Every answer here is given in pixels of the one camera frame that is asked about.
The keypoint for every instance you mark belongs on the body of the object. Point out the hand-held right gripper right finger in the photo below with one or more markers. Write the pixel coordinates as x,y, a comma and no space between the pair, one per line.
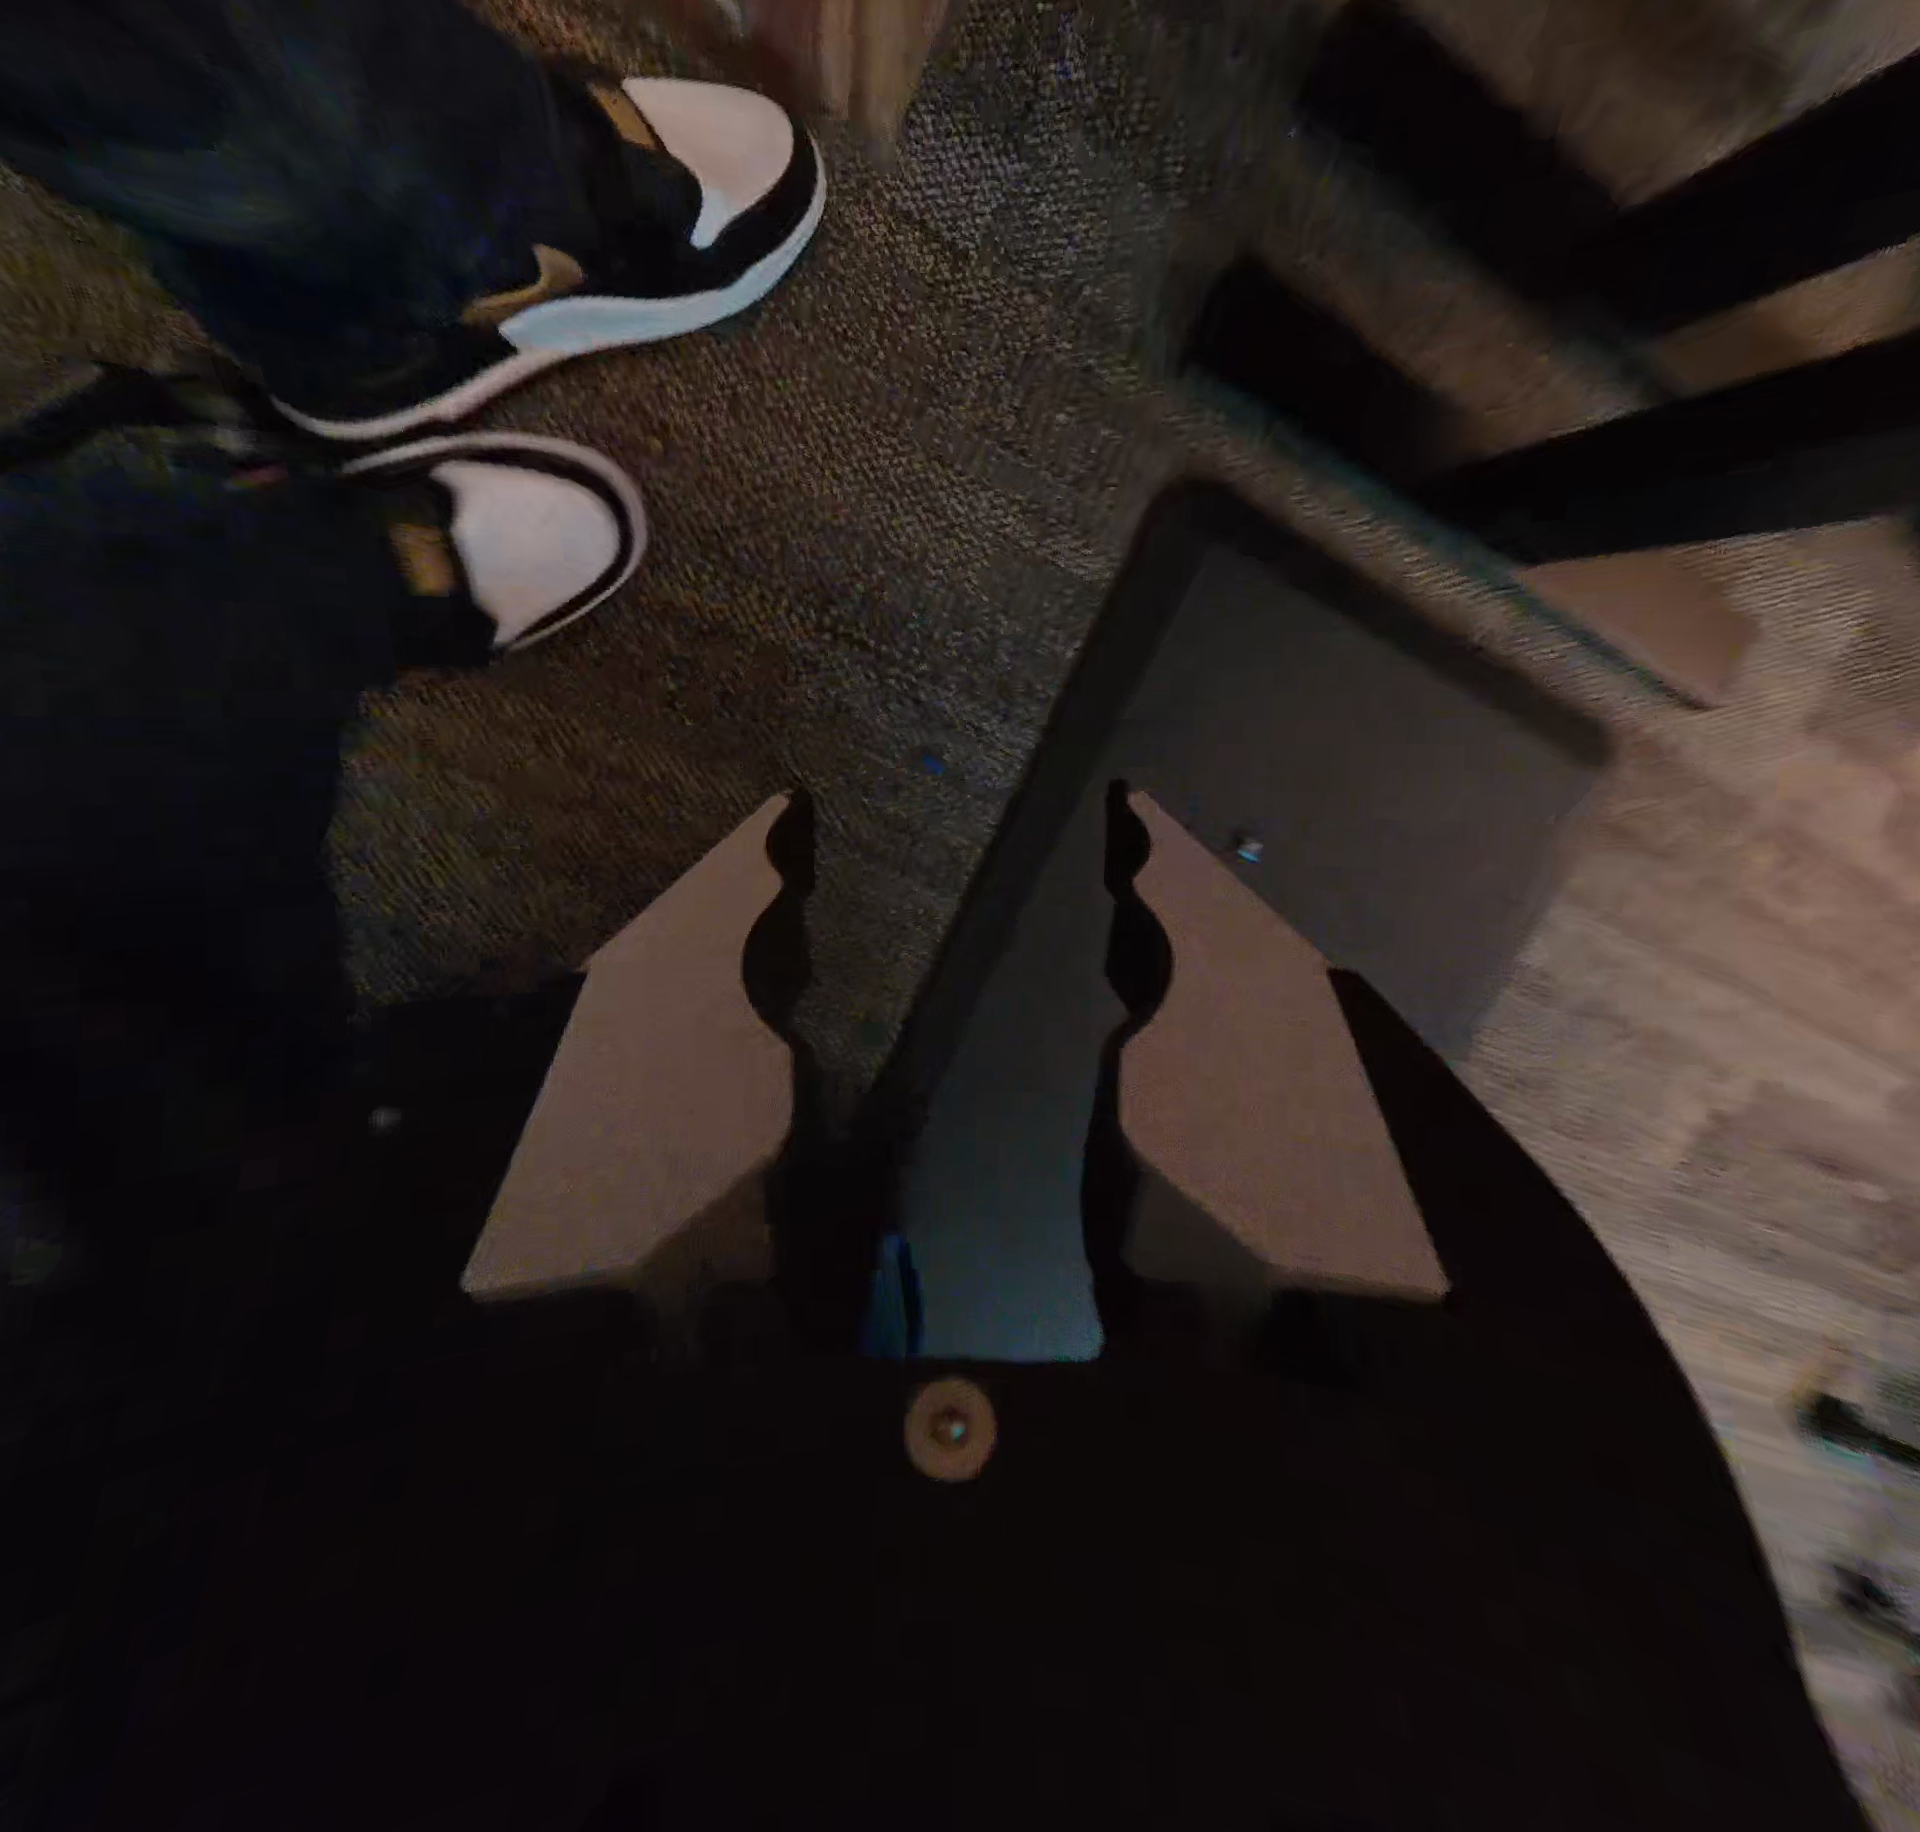
1261,1112

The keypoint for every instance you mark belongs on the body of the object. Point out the person's shoe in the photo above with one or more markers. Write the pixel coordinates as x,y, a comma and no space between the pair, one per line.
720,153
526,542

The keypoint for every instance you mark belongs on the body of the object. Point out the wooden cabinet panel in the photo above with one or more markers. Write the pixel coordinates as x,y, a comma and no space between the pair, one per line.
885,3

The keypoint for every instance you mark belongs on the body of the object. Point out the person's left shoe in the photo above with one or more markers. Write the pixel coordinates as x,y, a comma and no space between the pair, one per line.
720,153

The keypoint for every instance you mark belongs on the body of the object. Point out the person's right shoe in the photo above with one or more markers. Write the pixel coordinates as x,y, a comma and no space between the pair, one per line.
526,542

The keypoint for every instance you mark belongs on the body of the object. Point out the grey floor mat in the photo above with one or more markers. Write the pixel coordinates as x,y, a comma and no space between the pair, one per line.
1321,752

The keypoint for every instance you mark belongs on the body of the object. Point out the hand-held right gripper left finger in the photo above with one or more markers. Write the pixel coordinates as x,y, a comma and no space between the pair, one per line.
646,1112

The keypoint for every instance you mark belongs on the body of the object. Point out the person's right leg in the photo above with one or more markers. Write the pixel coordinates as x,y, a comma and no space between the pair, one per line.
150,813

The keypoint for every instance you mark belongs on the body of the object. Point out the black table legs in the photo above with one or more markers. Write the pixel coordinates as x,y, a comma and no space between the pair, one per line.
1725,452

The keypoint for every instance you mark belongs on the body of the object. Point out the person's leg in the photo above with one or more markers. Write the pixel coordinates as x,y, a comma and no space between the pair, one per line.
225,138
150,813

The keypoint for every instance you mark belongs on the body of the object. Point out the person's left leg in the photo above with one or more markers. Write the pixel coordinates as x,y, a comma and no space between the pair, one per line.
225,138

